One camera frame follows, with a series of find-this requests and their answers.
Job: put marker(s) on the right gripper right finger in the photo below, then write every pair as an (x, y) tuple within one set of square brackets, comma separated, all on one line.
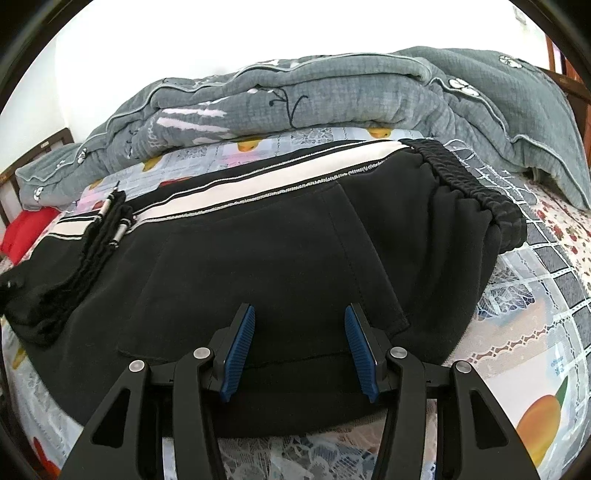
[(369, 347)]

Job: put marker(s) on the dark wooden headboard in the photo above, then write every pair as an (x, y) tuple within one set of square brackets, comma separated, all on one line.
[(11, 205)]

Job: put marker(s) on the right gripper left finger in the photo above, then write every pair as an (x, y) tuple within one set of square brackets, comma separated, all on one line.
[(230, 346)]

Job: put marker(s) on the fruit print plastic cover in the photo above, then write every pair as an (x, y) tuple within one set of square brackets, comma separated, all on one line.
[(530, 338)]

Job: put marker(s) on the white wall switch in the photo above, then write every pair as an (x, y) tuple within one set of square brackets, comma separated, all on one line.
[(520, 18)]

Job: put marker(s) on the red pillow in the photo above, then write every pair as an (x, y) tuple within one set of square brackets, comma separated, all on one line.
[(21, 234)]

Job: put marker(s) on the floral bed sheet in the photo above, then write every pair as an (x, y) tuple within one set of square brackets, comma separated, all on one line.
[(570, 226)]

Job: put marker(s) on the wooden footboard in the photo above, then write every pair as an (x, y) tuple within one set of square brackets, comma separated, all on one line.
[(567, 84)]

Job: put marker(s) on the black pants with white stripe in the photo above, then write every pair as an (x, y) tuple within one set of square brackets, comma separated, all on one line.
[(401, 228)]

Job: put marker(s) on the grey quilted duvet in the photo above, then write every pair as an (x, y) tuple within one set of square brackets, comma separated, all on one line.
[(513, 115)]

